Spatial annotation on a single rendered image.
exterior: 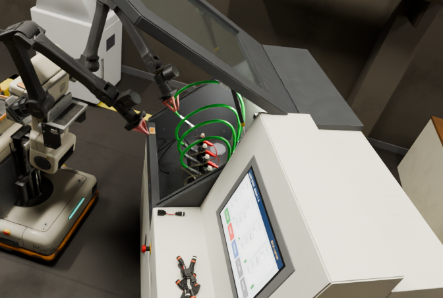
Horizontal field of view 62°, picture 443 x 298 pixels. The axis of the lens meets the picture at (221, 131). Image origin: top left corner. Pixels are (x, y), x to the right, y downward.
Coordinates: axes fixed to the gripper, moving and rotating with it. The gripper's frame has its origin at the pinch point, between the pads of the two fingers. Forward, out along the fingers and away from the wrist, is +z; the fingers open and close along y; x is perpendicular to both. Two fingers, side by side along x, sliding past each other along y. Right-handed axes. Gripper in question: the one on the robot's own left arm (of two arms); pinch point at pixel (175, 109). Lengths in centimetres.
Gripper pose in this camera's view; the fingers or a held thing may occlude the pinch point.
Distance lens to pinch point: 189.0
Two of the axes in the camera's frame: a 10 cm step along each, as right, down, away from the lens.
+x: -8.3, 3.3, 4.6
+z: 4.4, 8.8, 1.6
